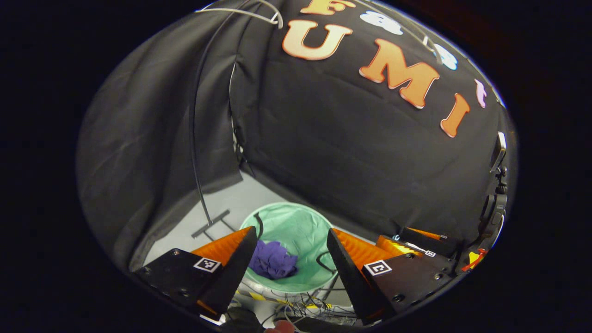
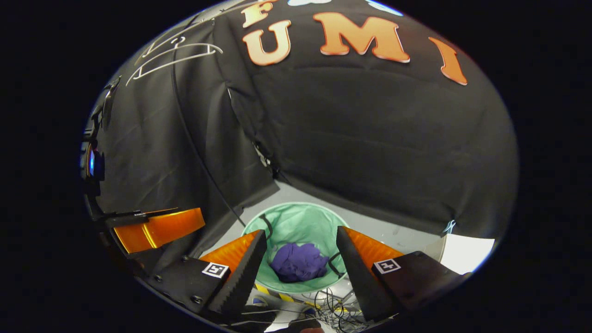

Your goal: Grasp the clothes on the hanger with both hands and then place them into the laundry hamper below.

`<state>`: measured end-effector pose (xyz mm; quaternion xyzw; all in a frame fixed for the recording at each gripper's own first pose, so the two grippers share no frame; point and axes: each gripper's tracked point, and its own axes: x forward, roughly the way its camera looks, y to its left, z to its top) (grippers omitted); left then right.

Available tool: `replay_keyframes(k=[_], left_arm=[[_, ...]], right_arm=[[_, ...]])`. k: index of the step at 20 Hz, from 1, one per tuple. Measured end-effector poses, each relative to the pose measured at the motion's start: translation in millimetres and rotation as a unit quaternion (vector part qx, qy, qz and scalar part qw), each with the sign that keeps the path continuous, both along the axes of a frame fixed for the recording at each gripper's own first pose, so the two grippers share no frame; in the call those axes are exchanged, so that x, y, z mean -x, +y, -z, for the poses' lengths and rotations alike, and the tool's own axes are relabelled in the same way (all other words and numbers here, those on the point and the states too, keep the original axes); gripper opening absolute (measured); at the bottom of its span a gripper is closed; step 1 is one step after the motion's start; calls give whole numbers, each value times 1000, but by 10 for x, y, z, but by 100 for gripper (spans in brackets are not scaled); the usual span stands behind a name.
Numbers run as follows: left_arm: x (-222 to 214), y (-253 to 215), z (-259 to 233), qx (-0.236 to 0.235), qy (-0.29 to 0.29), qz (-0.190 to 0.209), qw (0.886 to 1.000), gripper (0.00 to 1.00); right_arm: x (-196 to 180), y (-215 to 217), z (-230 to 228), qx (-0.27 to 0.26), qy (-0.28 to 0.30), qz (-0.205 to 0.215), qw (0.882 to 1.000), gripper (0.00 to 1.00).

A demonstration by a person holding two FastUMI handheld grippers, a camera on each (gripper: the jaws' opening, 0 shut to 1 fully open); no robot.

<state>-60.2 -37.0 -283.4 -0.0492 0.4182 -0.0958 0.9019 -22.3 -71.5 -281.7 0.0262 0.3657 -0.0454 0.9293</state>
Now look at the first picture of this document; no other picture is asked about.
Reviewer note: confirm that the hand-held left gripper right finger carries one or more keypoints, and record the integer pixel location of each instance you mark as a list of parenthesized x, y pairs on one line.
[(347, 273)]

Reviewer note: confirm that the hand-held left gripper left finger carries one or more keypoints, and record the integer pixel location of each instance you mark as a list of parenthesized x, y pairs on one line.
[(236, 273)]

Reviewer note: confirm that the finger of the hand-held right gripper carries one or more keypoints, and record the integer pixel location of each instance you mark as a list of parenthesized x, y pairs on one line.
[(430, 240), (393, 245)]

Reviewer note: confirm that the green laundry hamper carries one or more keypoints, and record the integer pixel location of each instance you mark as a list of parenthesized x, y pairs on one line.
[(296, 226)]

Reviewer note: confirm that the black clothes rack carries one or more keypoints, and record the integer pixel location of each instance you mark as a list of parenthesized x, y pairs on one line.
[(210, 224)]

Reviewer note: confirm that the plain white hanger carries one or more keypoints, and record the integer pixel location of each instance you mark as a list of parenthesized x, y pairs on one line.
[(276, 20)]

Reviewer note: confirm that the black backdrop cloth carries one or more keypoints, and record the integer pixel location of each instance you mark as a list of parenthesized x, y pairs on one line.
[(138, 138), (347, 138)]

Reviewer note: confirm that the black mount with silver device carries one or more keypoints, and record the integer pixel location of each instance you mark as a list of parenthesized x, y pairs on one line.
[(497, 208)]

